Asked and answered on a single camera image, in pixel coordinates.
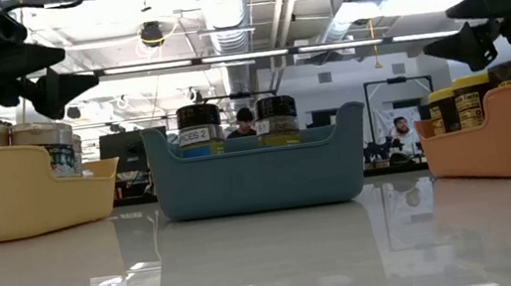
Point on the white patterned cloth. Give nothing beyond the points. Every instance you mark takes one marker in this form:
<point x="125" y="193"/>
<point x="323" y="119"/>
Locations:
<point x="382" y="117"/>

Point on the dark blue plastic bin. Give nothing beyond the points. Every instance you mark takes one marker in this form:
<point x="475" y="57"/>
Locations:
<point x="261" y="182"/>

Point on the black monitor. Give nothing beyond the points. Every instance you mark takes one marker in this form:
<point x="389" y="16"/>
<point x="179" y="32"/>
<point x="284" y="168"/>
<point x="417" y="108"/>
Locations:
<point x="133" y="150"/>

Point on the black-lid glass spice jar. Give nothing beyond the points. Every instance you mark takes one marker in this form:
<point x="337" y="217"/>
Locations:
<point x="198" y="121"/>
<point x="276" y="115"/>

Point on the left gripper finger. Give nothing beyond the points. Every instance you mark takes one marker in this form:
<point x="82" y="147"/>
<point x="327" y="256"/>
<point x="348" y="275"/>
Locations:
<point x="28" y="58"/>
<point x="63" y="90"/>

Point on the yellow plastic bin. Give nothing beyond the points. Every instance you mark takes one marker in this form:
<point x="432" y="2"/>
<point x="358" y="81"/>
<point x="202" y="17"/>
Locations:
<point x="19" y="206"/>

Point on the round black ceiling camera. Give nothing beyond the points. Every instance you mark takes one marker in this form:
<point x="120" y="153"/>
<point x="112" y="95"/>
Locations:
<point x="151" y="33"/>

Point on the person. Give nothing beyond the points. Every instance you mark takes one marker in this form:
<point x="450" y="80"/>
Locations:
<point x="403" y="134"/>
<point x="245" y="124"/>

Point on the small round ceiling camera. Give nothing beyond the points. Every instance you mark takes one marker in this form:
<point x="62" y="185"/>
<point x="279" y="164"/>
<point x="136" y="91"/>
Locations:
<point x="73" y="112"/>

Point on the yellow hanging pendant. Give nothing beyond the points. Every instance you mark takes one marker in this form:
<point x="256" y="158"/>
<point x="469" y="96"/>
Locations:
<point x="377" y="64"/>

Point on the long ceiling light bar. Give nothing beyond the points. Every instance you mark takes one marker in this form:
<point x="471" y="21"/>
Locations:
<point x="243" y="56"/>
<point x="147" y="67"/>
<point x="339" y="45"/>
<point x="423" y="36"/>

